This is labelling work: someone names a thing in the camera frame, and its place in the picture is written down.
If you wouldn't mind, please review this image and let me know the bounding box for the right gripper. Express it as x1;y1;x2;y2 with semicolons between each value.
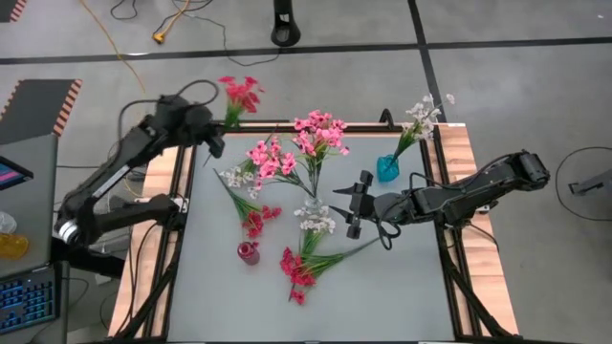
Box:
329;170;383;239

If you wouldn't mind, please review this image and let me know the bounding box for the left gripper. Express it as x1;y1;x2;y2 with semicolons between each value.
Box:
185;107;235;160

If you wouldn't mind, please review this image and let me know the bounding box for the pink artificial flower bunch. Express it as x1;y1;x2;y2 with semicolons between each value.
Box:
294;109;348;200
246;138;315;197
292;124;351;200

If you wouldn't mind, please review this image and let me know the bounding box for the clear glass vase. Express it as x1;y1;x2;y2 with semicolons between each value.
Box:
303;193;325;216

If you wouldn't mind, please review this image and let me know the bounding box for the blue glass vase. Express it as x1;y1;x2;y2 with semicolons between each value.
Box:
376;153;401;183

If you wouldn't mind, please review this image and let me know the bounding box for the red ribbed glass vase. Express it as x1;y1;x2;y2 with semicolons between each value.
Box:
236;241;262;267

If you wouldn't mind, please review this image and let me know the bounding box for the black round stand base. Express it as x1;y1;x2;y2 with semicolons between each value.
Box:
270;0;302;48

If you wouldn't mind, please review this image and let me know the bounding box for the large black striped-edge floor mat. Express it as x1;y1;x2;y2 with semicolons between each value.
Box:
0;78;83;147

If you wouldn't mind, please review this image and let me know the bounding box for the grey desk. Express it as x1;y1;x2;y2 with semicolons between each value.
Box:
0;133;59;281

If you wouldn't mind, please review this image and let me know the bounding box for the small monitor screen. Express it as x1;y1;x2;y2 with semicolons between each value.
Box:
0;155;34;192

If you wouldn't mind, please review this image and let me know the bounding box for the clear plastic cup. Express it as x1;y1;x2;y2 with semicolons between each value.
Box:
0;211;18;235

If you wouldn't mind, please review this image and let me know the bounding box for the yellow bowl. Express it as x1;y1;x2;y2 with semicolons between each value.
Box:
0;232;31;262

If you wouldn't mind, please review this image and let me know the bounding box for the small black striped-edge floor mat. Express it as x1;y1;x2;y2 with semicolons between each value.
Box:
0;0;29;24

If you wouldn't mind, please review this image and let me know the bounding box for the grey floor stand foot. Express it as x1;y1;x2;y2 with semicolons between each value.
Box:
568;169;612;196

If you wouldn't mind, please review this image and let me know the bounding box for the backlit keyboard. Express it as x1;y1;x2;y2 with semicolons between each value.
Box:
0;266;61;335

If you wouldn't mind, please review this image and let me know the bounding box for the yellow plug cable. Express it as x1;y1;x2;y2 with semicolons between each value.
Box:
151;0;192;46

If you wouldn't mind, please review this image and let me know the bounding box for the yellow extension cord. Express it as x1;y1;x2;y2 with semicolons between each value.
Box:
78;0;146;95

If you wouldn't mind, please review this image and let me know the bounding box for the black looped floor cable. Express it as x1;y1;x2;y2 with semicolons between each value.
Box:
554;145;612;224

